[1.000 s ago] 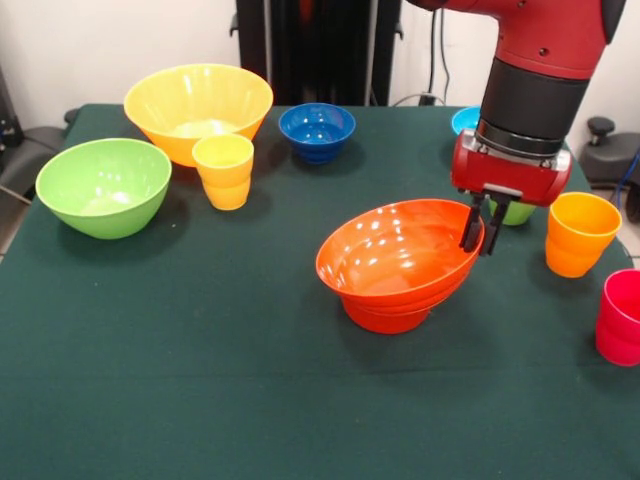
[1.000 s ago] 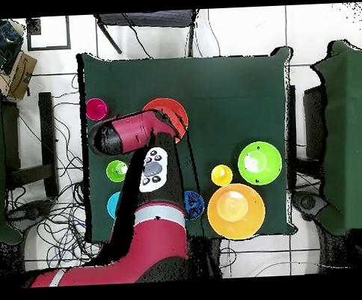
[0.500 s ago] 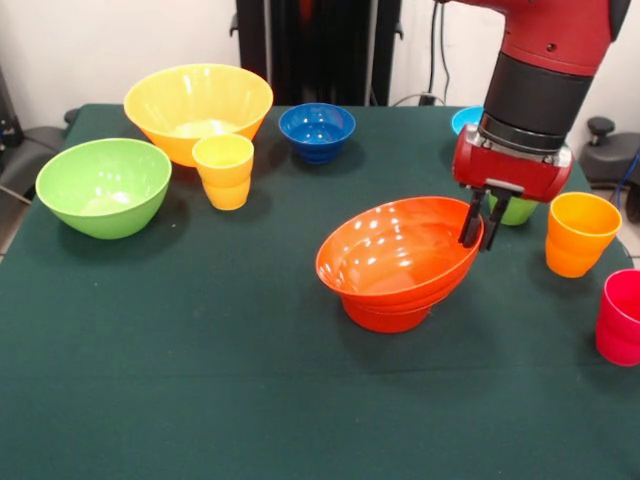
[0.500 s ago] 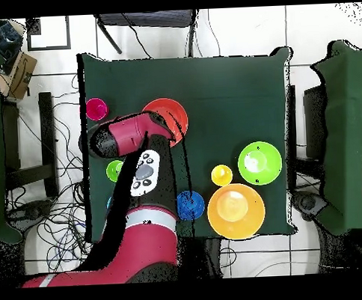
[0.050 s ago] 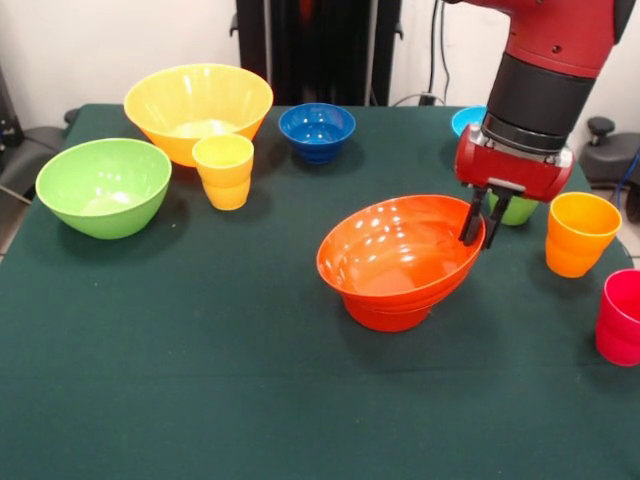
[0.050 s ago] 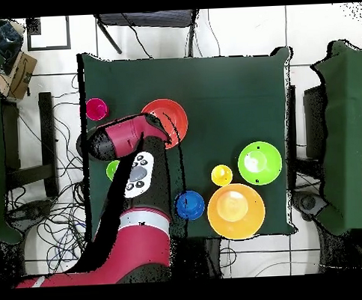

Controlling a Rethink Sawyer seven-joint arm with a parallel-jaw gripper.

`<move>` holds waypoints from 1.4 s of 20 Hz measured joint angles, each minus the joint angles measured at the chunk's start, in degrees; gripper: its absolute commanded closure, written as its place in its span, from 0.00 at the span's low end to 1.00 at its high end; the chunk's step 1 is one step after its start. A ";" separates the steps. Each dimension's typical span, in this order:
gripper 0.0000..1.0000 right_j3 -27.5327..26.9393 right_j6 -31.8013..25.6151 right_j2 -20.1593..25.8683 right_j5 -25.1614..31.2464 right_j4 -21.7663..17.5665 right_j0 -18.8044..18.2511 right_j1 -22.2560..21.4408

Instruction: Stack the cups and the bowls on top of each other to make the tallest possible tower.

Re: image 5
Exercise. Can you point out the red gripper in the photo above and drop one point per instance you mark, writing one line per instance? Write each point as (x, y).
(510, 167)

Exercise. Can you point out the large shallow orange bowl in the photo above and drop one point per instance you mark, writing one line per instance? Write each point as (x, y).
(395, 250)

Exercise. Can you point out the small orange bowl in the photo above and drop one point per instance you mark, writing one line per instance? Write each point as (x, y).
(387, 317)

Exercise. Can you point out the yellow cup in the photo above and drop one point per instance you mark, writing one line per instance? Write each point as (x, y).
(225, 180)

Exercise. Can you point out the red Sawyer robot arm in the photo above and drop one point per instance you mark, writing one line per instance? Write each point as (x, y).
(550, 60)

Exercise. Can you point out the green cup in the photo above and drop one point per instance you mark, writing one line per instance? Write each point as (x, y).
(520, 212)

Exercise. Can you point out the orange cup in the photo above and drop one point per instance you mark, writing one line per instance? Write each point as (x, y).
(575, 245)

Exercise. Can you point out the light blue bowl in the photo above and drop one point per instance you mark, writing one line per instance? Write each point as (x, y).
(467, 120)

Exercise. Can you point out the grey base foot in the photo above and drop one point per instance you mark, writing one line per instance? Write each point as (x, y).
(605, 160)
(30, 160)

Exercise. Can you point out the pink cup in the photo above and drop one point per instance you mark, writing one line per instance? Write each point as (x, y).
(620, 325)

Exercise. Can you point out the dark blue bowl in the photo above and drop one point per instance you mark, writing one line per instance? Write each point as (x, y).
(316, 135)

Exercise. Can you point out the dark green tablecloth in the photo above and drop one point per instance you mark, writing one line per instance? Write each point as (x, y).
(320, 400)

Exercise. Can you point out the large yellow bowl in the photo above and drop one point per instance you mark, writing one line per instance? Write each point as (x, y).
(195, 105)

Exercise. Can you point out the green bowl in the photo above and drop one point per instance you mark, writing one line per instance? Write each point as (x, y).
(102, 195)

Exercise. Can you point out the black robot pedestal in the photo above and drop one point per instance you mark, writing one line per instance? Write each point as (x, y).
(320, 50)

